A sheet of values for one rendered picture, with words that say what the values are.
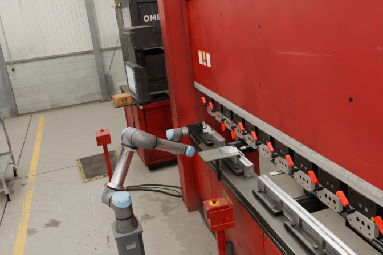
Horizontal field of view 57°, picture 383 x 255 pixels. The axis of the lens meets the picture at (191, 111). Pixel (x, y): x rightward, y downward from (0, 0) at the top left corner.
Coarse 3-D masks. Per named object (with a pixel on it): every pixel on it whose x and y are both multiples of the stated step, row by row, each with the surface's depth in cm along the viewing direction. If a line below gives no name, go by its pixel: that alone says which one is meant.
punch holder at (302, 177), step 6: (294, 156) 180; (300, 156) 174; (294, 162) 181; (300, 162) 175; (306, 162) 170; (312, 162) 166; (300, 168) 176; (306, 168) 171; (312, 168) 167; (294, 174) 183; (300, 174) 177; (306, 174) 172; (300, 180) 178; (306, 180) 172; (306, 186) 173; (312, 186) 170
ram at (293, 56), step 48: (192, 0) 299; (240, 0) 209; (288, 0) 160; (336, 0) 130; (192, 48) 326; (240, 48) 222; (288, 48) 167; (336, 48) 135; (240, 96) 236; (288, 96) 175; (336, 96) 140; (288, 144) 184; (336, 144) 145
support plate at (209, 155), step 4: (224, 148) 278; (228, 148) 277; (200, 152) 275; (204, 152) 274; (208, 152) 274; (212, 152) 273; (216, 152) 272; (220, 152) 271; (236, 152) 268; (200, 156) 270; (204, 156) 267; (208, 156) 266; (212, 156) 266; (216, 156) 265; (220, 156) 264; (224, 156) 263; (228, 156) 263; (232, 156) 264; (204, 160) 261; (208, 160) 260; (212, 160) 260
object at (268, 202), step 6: (252, 192) 232; (258, 192) 227; (264, 192) 227; (258, 198) 225; (264, 198) 220; (270, 198) 219; (264, 204) 217; (270, 204) 213; (276, 204) 212; (270, 210) 210; (276, 210) 207; (282, 210) 206
